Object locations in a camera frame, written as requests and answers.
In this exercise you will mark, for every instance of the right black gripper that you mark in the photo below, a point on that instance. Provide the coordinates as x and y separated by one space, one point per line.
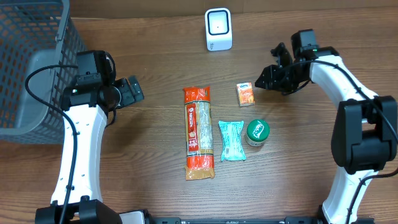
283 76

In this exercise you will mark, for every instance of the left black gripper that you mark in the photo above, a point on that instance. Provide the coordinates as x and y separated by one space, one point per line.
125 93

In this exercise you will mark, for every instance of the orange tissue pack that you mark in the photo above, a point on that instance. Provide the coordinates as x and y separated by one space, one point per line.
245 94

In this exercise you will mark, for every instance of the green lid jar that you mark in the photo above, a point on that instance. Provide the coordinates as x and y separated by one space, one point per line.
257 132

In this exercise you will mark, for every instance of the teal snack packet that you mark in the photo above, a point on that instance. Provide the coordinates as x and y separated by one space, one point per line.
231 138

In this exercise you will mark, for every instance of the red spaghetti pasta package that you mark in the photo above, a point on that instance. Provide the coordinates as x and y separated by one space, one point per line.
198 132

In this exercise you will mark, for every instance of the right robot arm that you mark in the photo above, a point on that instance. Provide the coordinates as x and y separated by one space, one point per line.
364 136

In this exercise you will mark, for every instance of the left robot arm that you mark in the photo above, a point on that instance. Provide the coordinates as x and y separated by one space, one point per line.
85 104

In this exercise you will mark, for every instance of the white barcode scanner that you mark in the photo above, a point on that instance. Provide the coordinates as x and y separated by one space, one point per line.
218 29

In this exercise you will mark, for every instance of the grey plastic mesh basket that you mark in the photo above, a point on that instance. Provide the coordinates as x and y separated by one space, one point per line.
39 44

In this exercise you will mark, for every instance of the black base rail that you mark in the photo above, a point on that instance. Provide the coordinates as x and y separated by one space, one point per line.
286 220

